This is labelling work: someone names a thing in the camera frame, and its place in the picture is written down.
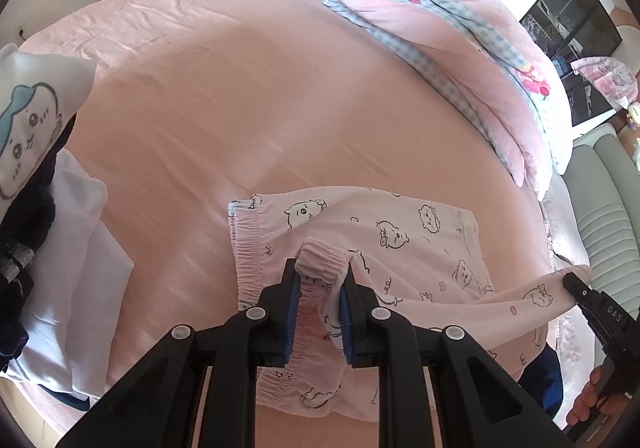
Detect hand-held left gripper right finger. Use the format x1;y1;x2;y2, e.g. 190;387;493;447
340;263;576;448

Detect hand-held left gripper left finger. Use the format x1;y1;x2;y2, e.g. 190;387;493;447
55;258;303;448

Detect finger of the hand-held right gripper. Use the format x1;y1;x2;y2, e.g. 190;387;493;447
562;273;608;325

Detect pink cartoon print pajama pants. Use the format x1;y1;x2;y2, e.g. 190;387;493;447
227;185;593;424

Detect person's right hand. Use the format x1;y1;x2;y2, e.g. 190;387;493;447
566;364;617;430

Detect navy garment with white stripes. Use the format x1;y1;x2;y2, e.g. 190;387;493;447
517;344;565;420

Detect grey padded headboard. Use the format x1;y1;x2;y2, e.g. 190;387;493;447
564;123;640;279

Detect folded white garment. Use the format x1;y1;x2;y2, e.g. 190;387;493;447
0;162;136;410

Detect pink printed hanging cloth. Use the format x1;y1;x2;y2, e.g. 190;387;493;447
572;56;640;104

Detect bed with pink sheet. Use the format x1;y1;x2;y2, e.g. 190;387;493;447
0;0;601;448

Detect glass door wardrobe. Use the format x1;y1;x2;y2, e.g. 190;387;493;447
519;0;623;129

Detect pink and blue checked duvet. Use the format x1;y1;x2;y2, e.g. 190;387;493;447
315;0;573;187

